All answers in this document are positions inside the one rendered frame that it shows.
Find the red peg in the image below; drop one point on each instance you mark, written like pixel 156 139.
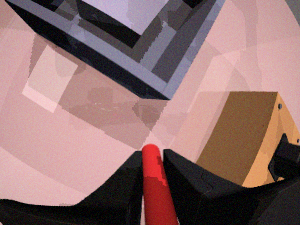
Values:
pixel 159 206

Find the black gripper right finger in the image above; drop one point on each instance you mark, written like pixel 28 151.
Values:
pixel 202 198

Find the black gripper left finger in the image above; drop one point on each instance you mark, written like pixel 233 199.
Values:
pixel 116 202

